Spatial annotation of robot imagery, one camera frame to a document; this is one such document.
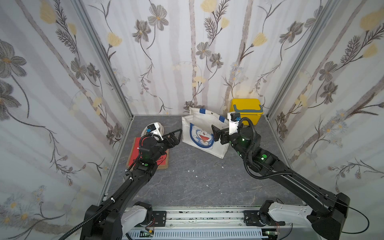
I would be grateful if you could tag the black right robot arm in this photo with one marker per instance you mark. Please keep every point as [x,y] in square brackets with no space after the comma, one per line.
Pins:
[324,211]

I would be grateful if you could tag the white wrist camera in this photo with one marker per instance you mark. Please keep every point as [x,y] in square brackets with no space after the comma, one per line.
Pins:
[155,129]
[234,119]

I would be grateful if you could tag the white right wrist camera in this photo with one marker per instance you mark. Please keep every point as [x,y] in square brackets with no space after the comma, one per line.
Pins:
[234,119]

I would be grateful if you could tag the white slotted cable duct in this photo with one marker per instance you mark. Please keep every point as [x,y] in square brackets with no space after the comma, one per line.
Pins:
[198,234]

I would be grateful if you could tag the yellow lunch box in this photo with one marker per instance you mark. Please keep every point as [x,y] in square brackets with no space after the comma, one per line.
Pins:
[250,108]

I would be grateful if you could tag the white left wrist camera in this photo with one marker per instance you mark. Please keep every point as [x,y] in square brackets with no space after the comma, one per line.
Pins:
[155,129]

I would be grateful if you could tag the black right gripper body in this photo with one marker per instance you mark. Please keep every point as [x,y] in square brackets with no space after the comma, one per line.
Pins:
[225,136]

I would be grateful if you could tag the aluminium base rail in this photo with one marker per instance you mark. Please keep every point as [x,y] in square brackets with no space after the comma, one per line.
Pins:
[169,218]

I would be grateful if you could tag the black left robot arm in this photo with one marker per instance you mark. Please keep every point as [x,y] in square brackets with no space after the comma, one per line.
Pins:
[113,219]

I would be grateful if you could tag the red Christmas jute bag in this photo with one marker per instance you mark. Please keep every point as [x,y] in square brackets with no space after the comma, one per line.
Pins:
[163,161]

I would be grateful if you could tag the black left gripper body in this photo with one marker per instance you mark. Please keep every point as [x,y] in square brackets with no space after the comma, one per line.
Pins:
[165,145]

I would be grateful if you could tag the white Doraemon canvas bag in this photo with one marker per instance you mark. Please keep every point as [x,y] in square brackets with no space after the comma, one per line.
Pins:
[198,133]

